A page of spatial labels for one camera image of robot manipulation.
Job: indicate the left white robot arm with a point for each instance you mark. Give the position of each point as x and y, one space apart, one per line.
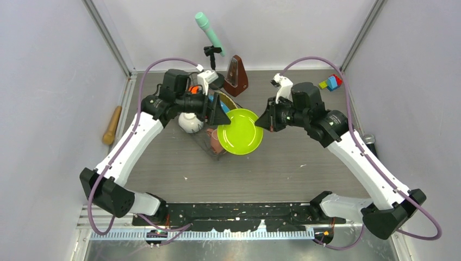
104 185

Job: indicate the brown wooden metronome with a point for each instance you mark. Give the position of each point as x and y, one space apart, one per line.
236 79

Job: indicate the wooden rolling pin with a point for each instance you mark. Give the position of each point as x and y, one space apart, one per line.
109 135

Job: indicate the black handheld microphone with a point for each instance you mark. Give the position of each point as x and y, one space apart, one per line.
369 141

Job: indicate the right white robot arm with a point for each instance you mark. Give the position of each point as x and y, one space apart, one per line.
390 203

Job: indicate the blue dotted plate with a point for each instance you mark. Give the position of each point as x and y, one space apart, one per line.
224 107

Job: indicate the black microphone stand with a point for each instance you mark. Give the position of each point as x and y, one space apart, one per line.
210 52

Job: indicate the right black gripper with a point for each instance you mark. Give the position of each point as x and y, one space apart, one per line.
268 120

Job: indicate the orange bowl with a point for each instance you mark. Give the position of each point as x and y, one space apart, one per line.
194 89

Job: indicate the woven bamboo coaster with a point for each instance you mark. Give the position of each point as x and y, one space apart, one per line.
227 100

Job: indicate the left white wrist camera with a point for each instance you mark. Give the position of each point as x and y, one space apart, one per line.
205 77

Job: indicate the white bowl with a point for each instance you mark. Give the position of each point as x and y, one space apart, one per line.
190 123

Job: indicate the mint green microphone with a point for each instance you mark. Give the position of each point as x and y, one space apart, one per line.
204 24

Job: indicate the green plate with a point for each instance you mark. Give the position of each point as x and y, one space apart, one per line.
241 136

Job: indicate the colourful toy blocks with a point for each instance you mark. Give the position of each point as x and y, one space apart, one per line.
332 83

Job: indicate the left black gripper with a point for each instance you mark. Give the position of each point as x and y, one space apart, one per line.
218 116

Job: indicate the black wire dish rack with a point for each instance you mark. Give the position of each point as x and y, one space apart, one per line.
202 137

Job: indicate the pink ceramic mug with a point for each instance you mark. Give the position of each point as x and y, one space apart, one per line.
215 145

